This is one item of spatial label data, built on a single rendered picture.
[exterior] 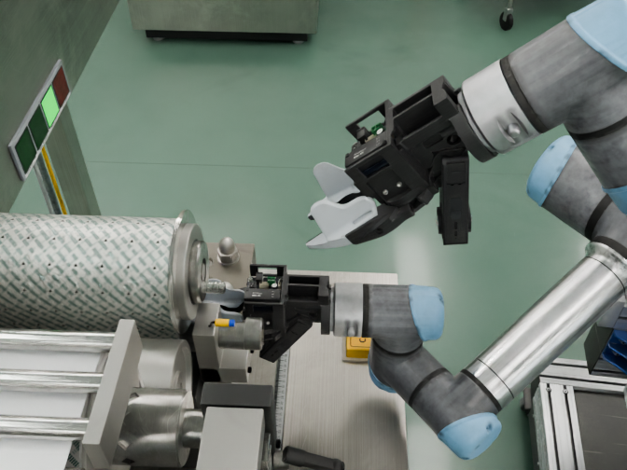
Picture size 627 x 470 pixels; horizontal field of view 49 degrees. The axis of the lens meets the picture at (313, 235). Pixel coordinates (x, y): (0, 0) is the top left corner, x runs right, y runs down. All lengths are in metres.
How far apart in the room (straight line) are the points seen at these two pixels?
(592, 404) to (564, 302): 1.07
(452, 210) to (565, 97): 0.15
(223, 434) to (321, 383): 0.66
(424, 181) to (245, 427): 0.28
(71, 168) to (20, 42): 0.69
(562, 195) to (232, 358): 0.55
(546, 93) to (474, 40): 3.29
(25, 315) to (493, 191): 2.28
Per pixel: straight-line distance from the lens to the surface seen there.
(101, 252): 0.79
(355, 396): 1.12
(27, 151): 1.18
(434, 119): 0.62
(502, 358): 0.98
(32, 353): 0.55
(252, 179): 2.86
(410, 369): 0.99
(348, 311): 0.92
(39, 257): 0.82
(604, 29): 0.59
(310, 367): 1.15
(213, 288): 0.80
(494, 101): 0.60
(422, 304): 0.93
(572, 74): 0.59
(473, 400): 0.96
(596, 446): 2.00
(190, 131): 3.16
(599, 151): 0.63
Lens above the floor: 1.86
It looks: 45 degrees down
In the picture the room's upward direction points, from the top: straight up
